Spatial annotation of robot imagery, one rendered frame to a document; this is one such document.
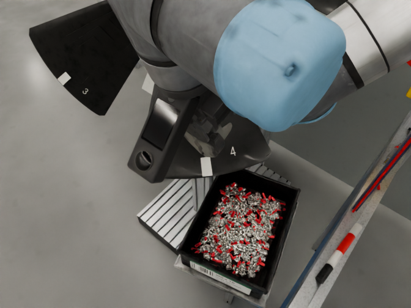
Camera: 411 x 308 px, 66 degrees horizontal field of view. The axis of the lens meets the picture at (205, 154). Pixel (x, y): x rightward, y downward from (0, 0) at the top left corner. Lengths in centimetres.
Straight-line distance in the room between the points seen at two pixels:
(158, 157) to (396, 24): 26
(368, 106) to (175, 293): 111
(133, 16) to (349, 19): 18
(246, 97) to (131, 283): 136
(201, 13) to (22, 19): 311
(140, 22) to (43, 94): 216
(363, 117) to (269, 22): 130
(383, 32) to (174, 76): 18
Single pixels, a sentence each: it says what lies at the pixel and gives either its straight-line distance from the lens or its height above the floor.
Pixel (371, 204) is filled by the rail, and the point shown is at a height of 86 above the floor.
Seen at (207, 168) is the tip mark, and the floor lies 99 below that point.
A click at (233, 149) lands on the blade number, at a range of 53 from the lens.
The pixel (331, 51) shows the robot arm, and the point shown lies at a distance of 19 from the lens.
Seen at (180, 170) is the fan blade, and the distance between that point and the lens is 53.
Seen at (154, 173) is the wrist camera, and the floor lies 111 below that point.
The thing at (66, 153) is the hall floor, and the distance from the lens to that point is 196.
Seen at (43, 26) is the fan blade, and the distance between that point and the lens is 76.
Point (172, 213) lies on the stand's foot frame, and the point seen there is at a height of 8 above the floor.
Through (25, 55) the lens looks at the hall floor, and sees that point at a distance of 281.
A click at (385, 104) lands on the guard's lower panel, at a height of 58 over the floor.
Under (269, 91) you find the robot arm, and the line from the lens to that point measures 17.
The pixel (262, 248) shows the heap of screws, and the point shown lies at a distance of 62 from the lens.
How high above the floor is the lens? 142
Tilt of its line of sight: 53 degrees down
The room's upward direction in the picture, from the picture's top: straight up
